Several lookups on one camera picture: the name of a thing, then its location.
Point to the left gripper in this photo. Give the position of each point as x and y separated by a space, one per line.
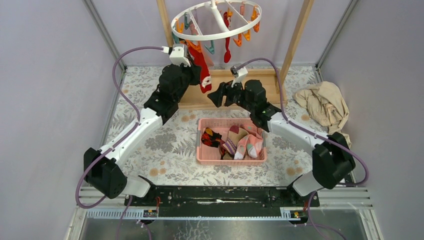
193 71

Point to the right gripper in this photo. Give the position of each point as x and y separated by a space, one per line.
224 89

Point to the pink sock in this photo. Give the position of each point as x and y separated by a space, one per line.
251 144

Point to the black red yellow argyle sock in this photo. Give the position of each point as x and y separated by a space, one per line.
211 138

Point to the pink plastic basket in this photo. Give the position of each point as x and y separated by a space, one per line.
212 156

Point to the beige brown argyle sock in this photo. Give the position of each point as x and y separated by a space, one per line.
227 157

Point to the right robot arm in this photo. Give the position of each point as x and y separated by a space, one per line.
331 159

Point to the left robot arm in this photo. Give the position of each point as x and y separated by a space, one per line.
103 167

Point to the white round clip hanger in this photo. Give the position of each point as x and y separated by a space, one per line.
218 19

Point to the beige crumpled cloth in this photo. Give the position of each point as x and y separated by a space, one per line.
325 105

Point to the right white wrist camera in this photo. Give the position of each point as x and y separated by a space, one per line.
239 73

